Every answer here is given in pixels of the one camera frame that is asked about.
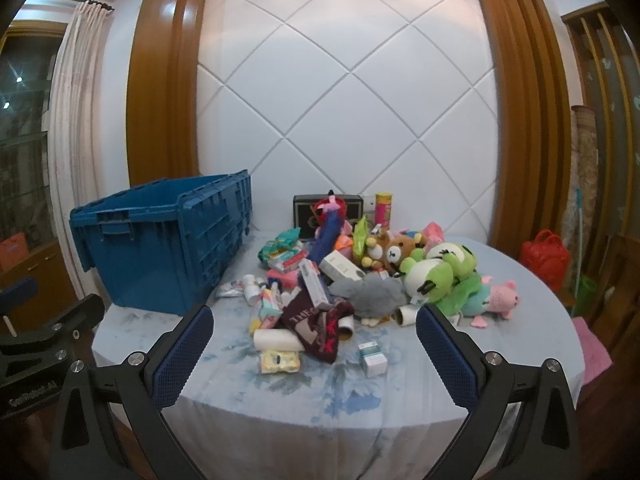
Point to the white wall socket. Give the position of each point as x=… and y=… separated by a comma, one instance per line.
x=370, y=202

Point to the pink mat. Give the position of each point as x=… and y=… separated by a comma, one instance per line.
x=592, y=350

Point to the red bag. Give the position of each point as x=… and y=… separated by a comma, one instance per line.
x=545, y=260

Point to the green bucket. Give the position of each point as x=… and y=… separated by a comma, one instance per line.
x=586, y=292

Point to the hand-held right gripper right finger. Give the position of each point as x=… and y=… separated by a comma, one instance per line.
x=445, y=360

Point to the yellow packet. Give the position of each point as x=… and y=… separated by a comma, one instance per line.
x=277, y=361

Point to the light blue tablecloth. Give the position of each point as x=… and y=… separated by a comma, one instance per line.
x=225, y=400

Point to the ribbed wooden pillar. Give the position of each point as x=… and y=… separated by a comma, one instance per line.
x=530, y=110

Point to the brown bear plush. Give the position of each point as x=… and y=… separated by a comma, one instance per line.
x=400, y=255

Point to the rolled patterned carpet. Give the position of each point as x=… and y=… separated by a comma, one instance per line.
x=582, y=170

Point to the pink cloth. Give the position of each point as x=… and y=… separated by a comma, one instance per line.
x=433, y=232

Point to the wooden glass cabinet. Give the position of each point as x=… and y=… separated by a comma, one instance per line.
x=45, y=270

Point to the wide wooden pillar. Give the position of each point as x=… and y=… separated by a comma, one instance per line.
x=160, y=85

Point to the blue plastic crate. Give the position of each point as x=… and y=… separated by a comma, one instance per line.
x=150, y=260

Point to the green snack packet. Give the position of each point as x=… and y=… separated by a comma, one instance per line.
x=361, y=237

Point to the green frog plush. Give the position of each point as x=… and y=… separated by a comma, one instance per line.
x=440, y=270

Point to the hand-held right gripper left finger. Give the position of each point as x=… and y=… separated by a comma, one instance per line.
x=182, y=360

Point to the maroon knit hat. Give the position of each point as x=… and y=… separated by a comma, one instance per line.
x=315, y=325

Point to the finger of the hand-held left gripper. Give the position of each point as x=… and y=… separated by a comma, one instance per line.
x=75, y=317
x=20, y=292

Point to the small green white box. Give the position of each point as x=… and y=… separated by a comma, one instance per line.
x=372, y=360

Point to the yellow pink canister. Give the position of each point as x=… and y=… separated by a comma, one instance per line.
x=385, y=207

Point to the teal tissue pack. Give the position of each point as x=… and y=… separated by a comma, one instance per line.
x=280, y=245

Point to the white curtain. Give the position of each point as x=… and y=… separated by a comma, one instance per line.
x=75, y=135

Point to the grey plush cloth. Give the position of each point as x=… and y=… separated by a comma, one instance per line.
x=370, y=295

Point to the pink pig plush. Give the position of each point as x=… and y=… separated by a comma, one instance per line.
x=502, y=297

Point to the wooden glass screen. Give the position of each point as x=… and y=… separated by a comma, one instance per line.
x=610, y=110

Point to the orange paper bag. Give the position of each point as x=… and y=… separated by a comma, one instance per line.
x=14, y=252

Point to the white carton box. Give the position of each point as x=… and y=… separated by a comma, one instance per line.
x=340, y=265

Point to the cardboard tube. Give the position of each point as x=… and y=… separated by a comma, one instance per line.
x=406, y=315

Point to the long white box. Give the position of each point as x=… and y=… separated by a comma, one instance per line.
x=314, y=285

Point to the black box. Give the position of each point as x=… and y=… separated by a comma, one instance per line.
x=302, y=210

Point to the white paper roll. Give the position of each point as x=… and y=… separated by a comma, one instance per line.
x=275, y=340

